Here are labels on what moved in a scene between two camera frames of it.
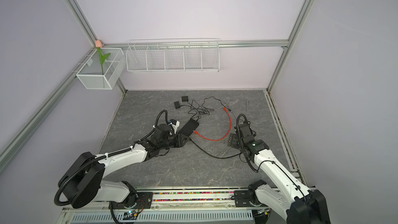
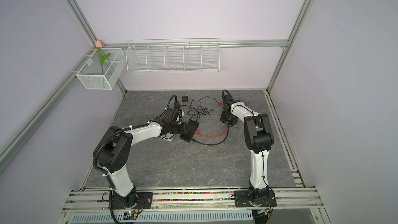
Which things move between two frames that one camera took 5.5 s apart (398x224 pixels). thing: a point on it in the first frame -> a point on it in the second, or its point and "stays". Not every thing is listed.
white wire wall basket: [173, 55] stays
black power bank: [189, 126] stays
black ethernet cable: [211, 154] -> [216, 143]
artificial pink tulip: [98, 45] stays
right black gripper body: [235, 143] -> [228, 119]
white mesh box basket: [90, 74] stays
